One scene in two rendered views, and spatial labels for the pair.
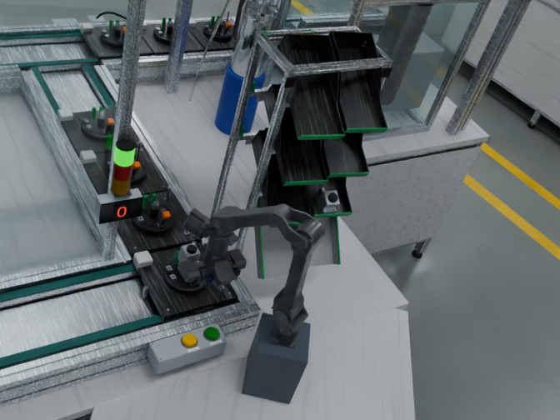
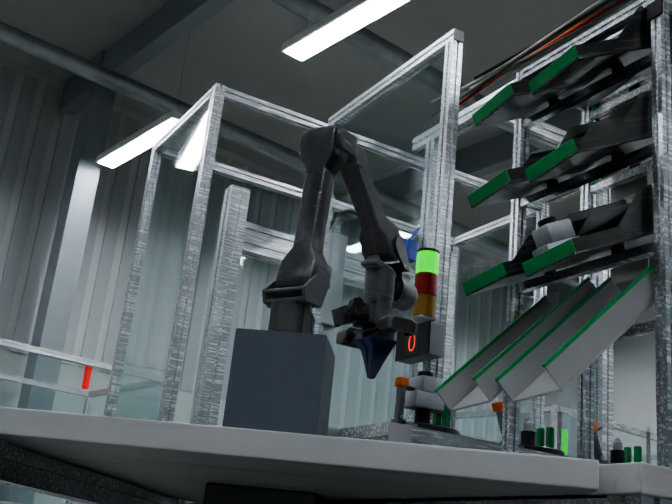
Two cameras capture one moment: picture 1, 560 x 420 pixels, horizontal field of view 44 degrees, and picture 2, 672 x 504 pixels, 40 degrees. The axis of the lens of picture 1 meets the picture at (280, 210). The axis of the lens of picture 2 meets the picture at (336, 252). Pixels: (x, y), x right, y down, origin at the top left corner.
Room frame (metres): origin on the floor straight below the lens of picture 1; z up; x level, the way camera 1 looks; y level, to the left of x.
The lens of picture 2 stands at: (1.65, -1.48, 0.73)
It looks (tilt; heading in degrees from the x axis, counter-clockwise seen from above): 19 degrees up; 104
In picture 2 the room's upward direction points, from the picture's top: 6 degrees clockwise
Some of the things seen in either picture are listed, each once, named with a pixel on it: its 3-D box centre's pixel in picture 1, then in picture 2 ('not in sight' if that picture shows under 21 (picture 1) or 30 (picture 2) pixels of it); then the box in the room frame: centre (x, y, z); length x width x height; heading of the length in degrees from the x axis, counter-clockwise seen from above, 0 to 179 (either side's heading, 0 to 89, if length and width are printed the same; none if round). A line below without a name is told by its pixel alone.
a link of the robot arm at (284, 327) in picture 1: (291, 316); (293, 289); (1.26, -0.12, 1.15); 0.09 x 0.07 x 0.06; 160
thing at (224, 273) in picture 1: (225, 271); (353, 311); (1.32, 0.09, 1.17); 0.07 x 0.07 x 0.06; 41
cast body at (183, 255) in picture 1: (188, 253); (428, 392); (1.45, 0.21, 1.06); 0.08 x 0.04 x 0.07; 42
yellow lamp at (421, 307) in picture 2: (121, 182); (424, 307); (1.40, 0.43, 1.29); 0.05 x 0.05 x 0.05
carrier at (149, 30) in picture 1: (170, 28); not in sight; (2.78, 0.71, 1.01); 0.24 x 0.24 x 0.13; 42
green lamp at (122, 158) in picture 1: (124, 153); (427, 264); (1.40, 0.43, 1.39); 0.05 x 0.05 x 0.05
